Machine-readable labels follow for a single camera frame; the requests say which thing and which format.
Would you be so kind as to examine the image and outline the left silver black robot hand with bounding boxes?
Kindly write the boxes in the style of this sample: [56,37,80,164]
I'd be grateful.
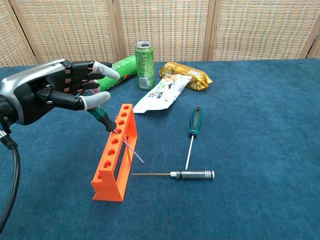
[0,58,121,126]

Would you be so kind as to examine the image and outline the green black handled screwdriver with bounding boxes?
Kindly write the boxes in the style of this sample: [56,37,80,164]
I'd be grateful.
[84,92,148,166]

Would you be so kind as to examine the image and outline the orange bit holder block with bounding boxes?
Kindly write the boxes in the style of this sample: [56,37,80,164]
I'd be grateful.
[91,103,138,202]

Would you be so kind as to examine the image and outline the green chips tube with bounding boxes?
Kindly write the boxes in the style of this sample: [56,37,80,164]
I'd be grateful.
[92,54,138,95]

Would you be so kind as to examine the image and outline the green drink can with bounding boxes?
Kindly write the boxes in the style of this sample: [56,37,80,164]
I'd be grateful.
[134,41,156,91]

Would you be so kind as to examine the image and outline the white snack packet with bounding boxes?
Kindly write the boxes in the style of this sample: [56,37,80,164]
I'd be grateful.
[132,73,193,115]

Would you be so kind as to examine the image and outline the woven bamboo folding screen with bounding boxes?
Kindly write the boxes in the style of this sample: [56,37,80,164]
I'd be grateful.
[0,0,320,68]

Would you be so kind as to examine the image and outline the gold foil snack packet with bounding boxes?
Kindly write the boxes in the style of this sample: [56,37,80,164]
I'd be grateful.
[159,61,214,91]

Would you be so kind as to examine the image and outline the blue felt table mat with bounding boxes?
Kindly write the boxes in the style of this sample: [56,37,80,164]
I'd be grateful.
[0,58,320,240]

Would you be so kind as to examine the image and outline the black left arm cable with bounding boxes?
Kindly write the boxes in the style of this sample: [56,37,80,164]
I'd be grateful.
[0,117,21,234]

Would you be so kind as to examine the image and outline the teal handled screwdriver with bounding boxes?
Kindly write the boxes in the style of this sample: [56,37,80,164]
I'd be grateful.
[184,106,204,171]

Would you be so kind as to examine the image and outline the metal handled precision screwdriver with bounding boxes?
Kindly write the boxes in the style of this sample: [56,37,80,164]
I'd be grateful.
[131,169,216,180]

